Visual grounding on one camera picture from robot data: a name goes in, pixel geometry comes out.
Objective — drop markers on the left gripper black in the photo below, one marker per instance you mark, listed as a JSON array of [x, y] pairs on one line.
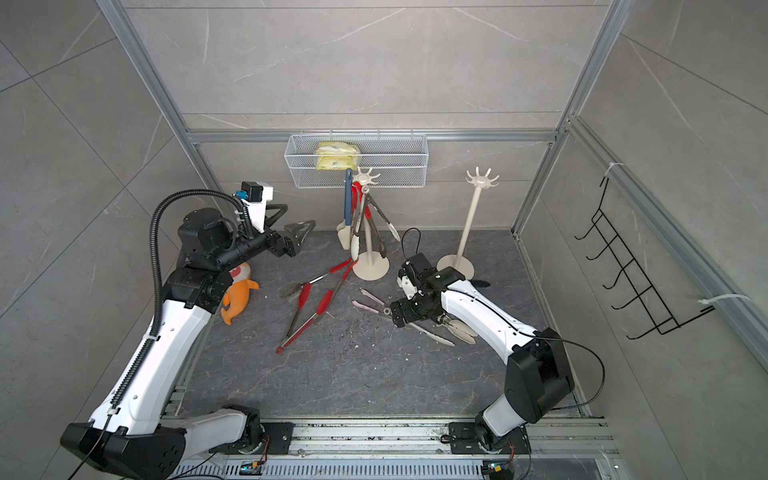
[[284, 247]]

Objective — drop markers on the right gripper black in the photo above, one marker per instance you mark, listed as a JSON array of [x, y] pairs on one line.
[[409, 316]]

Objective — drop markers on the wide cream handle tongs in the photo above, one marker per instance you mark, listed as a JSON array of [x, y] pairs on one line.
[[461, 331]]

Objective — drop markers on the blue handle cream tongs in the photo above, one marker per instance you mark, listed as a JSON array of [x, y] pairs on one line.
[[344, 230]]

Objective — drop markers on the cream utensil stand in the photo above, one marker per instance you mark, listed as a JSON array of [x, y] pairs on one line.
[[480, 182], [370, 266]]

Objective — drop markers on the red handle steel tongs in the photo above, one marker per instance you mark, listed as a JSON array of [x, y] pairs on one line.
[[294, 289], [362, 219]]

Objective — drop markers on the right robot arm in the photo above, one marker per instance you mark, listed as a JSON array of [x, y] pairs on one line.
[[538, 372]]

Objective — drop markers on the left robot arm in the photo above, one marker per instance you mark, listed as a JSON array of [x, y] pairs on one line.
[[125, 435]]

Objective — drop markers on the black tip steel tongs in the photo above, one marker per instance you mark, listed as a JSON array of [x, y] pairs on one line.
[[479, 284]]

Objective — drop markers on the yellow packet in basket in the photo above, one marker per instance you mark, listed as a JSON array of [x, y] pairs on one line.
[[336, 156]]

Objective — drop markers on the orange shark plush toy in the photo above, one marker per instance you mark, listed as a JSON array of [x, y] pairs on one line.
[[237, 296]]

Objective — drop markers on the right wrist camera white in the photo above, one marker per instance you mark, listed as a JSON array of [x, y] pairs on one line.
[[409, 284]]

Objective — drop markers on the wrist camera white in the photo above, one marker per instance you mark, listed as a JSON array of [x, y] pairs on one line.
[[409, 284], [256, 197]]

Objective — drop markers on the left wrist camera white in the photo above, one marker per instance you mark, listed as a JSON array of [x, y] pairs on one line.
[[256, 197]]

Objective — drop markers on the white wire mesh basket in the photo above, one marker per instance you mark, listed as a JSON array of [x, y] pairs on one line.
[[401, 160]]

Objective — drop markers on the black wall hook rack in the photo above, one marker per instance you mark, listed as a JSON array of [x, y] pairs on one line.
[[630, 272]]

